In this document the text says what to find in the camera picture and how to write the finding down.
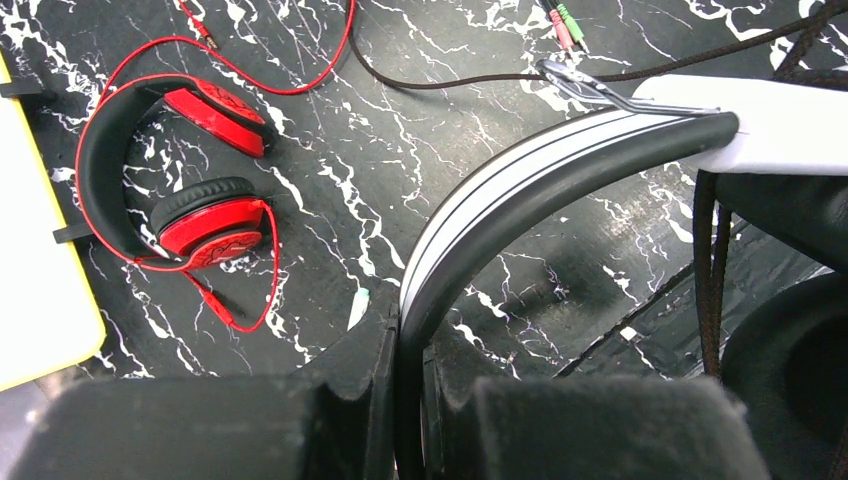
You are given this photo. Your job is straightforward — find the yellow framed whiteboard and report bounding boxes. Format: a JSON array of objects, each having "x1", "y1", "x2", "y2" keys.
[{"x1": 0, "y1": 49, "x2": 107, "y2": 393}]

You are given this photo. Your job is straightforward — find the black and white headphones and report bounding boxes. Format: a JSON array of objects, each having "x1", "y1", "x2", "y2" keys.
[{"x1": 347, "y1": 0, "x2": 848, "y2": 480}]

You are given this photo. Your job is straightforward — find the white green capped pen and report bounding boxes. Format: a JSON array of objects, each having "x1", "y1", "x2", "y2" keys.
[{"x1": 346, "y1": 287, "x2": 370, "y2": 331}]

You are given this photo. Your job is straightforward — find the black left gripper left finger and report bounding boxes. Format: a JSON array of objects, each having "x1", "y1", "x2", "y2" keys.
[{"x1": 10, "y1": 287, "x2": 399, "y2": 479}]

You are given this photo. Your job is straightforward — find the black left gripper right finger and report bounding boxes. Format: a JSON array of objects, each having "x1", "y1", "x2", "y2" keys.
[{"x1": 422, "y1": 326, "x2": 769, "y2": 479}]

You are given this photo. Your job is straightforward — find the red headphones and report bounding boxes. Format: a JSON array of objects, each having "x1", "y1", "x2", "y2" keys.
[{"x1": 75, "y1": 73, "x2": 281, "y2": 333}]

